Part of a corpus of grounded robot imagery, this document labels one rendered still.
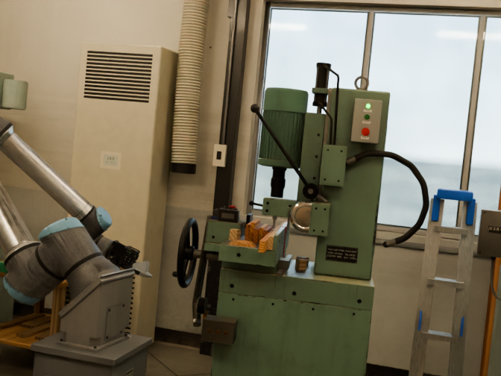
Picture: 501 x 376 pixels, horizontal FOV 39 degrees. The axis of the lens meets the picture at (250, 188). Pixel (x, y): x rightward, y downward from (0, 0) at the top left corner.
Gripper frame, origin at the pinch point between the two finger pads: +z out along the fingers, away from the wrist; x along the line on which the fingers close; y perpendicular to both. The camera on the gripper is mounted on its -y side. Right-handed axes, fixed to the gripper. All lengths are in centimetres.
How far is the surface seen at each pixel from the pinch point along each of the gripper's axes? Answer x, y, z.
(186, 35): 124, 104, -65
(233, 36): 129, 115, -41
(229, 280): -22.3, 19.6, 33.0
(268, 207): -4, 48, 32
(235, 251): -30, 32, 31
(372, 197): -11, 70, 67
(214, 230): -7.1, 30.9, 17.5
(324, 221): -20, 55, 55
